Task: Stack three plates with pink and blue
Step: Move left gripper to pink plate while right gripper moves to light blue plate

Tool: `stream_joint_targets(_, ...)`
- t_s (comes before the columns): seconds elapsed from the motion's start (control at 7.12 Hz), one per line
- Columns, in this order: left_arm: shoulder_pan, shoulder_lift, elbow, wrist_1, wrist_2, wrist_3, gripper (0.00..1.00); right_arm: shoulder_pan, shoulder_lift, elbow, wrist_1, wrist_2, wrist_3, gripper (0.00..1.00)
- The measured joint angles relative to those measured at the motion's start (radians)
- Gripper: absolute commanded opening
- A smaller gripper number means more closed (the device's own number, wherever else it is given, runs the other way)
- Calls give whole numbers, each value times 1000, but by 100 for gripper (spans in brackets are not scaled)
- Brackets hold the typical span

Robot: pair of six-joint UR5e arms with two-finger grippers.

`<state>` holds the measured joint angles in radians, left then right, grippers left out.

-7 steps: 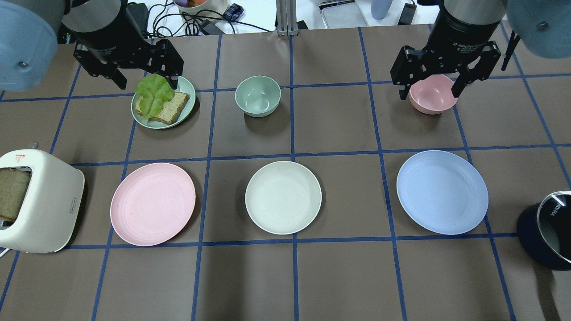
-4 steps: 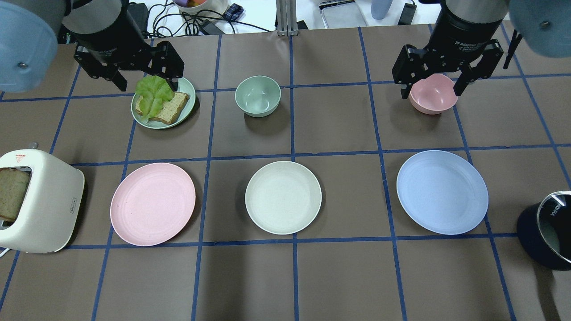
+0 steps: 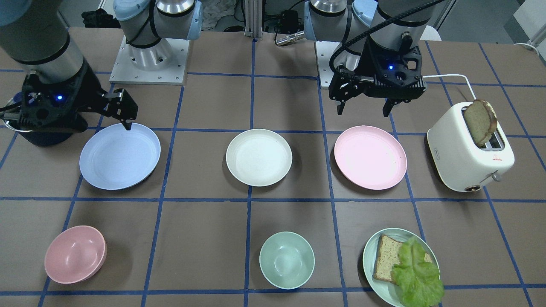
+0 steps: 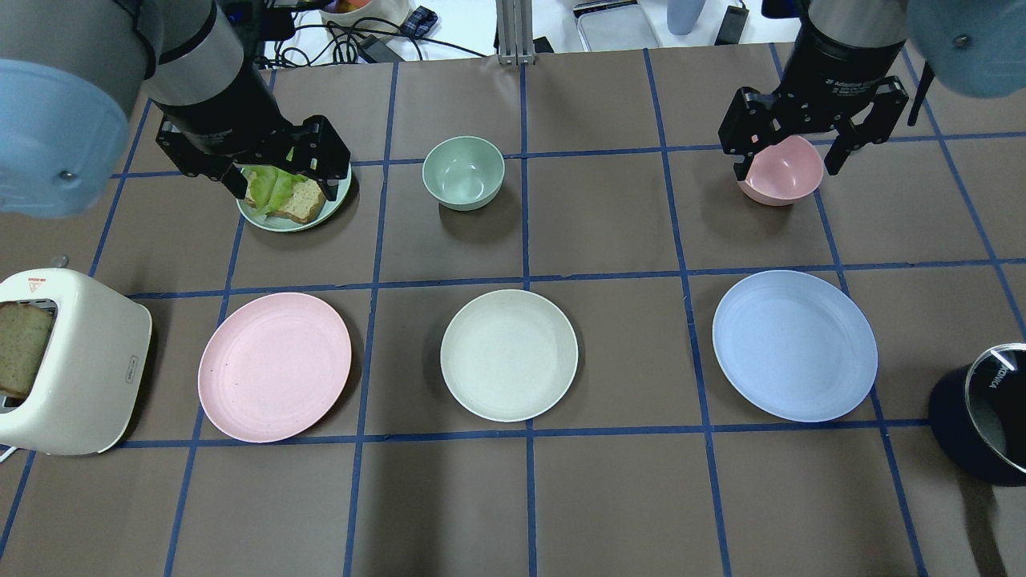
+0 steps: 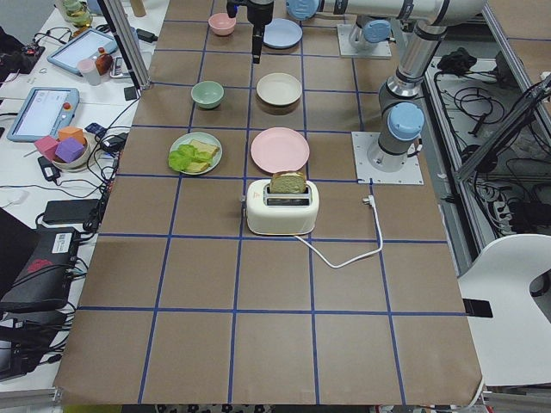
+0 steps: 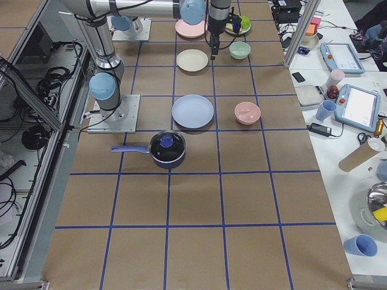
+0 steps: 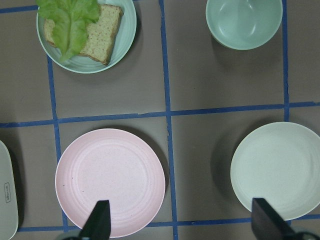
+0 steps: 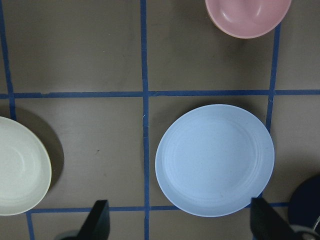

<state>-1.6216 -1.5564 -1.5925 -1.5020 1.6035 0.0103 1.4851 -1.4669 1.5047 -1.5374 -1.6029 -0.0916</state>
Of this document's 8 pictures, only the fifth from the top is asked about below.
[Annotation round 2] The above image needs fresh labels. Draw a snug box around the green bowl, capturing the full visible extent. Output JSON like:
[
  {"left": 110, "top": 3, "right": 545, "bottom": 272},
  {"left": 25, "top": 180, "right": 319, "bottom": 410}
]
[{"left": 191, "top": 81, "right": 225, "bottom": 109}]

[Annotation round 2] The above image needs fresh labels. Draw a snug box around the far teach pendant tablet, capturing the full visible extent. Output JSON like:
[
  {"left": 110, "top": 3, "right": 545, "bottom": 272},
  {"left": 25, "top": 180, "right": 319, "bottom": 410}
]
[{"left": 46, "top": 28, "right": 118, "bottom": 76}]

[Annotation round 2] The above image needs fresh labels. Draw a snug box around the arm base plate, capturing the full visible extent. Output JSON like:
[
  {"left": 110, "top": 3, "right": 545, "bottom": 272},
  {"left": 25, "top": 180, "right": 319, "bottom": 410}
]
[
  {"left": 351, "top": 132, "right": 424, "bottom": 185},
  {"left": 337, "top": 24, "right": 392, "bottom": 59}
]

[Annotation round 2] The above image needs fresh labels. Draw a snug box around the pink bowl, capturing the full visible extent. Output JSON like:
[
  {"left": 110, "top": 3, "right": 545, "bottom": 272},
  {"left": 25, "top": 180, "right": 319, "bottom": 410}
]
[{"left": 207, "top": 13, "right": 237, "bottom": 37}]

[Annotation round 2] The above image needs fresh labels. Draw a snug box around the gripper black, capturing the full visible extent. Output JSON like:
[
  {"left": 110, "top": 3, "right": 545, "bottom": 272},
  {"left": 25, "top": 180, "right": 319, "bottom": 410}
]
[{"left": 226, "top": 0, "right": 274, "bottom": 64}]

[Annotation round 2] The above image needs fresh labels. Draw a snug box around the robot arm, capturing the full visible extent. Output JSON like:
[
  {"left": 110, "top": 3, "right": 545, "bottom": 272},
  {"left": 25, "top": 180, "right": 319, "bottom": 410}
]
[
  {"left": 286, "top": 0, "right": 486, "bottom": 102},
  {"left": 349, "top": 15, "right": 391, "bottom": 49}
]

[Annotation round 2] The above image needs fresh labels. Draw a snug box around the aluminium frame post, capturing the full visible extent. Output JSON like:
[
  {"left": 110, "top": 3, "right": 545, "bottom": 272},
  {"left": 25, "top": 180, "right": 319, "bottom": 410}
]
[{"left": 98, "top": 0, "right": 151, "bottom": 90}]

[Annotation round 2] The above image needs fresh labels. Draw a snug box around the toast slice in toaster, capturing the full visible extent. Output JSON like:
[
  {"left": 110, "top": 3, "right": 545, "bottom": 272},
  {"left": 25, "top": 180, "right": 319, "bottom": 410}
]
[{"left": 269, "top": 171, "right": 306, "bottom": 194}]

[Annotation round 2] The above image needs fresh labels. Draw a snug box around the cream white plate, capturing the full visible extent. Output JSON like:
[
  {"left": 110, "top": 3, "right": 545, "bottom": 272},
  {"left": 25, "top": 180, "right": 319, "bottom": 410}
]
[{"left": 256, "top": 73, "right": 302, "bottom": 106}]

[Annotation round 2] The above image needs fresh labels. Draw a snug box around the lettuce leaf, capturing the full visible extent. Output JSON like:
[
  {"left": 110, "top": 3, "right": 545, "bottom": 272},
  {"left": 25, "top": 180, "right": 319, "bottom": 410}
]
[{"left": 168, "top": 144, "right": 197, "bottom": 171}]

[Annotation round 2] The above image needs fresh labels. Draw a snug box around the pink cup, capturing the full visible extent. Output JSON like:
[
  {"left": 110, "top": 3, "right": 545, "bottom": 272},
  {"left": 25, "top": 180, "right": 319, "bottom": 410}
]
[{"left": 77, "top": 59, "right": 101, "bottom": 86}]

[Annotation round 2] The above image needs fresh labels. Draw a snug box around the black power adapter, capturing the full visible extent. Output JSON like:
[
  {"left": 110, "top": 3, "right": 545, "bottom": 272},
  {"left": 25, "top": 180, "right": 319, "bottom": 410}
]
[{"left": 136, "top": 28, "right": 158, "bottom": 43}]

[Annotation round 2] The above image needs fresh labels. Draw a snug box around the blue plate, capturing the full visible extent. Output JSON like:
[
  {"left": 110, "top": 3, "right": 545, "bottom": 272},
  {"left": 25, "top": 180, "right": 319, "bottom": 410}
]
[{"left": 263, "top": 18, "right": 303, "bottom": 49}]

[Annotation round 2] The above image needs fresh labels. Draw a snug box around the brown bottle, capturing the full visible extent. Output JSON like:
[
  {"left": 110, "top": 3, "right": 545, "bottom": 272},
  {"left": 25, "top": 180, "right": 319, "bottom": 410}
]
[{"left": 95, "top": 47, "right": 113, "bottom": 76}]

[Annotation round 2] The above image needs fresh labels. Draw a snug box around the white toaster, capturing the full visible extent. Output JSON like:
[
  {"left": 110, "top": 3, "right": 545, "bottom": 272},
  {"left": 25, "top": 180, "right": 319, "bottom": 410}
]
[{"left": 245, "top": 179, "right": 319, "bottom": 236}]

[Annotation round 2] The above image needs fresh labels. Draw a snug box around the white chair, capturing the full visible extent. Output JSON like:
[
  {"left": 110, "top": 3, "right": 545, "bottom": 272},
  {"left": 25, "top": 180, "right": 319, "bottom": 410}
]
[{"left": 458, "top": 234, "right": 550, "bottom": 386}]

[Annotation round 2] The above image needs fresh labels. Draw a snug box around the near teach pendant tablet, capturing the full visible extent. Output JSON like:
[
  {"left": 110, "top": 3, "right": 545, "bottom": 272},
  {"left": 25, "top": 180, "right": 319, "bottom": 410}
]
[{"left": 7, "top": 87, "right": 80, "bottom": 142}]

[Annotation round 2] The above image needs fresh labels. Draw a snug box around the bread slice on plate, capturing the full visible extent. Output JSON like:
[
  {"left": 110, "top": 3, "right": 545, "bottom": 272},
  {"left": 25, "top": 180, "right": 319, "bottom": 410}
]
[{"left": 184, "top": 139, "right": 220, "bottom": 173}]

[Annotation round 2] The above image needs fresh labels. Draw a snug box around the green plate with food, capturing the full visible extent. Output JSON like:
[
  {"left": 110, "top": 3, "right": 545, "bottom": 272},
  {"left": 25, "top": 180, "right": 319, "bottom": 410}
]
[{"left": 169, "top": 132, "right": 222, "bottom": 176}]

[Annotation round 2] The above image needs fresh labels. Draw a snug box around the pink plate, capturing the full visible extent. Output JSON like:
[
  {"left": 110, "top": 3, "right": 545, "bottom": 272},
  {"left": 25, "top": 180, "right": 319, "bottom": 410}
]
[{"left": 251, "top": 127, "right": 310, "bottom": 174}]

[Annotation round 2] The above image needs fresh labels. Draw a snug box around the white toaster power cord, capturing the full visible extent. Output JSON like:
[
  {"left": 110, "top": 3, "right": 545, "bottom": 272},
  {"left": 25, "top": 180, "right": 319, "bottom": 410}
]
[{"left": 294, "top": 195, "right": 385, "bottom": 269}]

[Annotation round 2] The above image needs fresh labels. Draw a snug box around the teach pendant tablet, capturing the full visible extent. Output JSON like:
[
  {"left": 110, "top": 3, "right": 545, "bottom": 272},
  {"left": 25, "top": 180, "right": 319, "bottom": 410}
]
[
  {"left": 7, "top": 87, "right": 80, "bottom": 142},
  {"left": 46, "top": 28, "right": 118, "bottom": 76}
]

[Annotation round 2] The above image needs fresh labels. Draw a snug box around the bowl of foam cubes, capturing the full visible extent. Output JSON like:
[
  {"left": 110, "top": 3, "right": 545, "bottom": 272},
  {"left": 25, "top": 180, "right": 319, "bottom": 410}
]
[{"left": 34, "top": 126, "right": 91, "bottom": 171}]

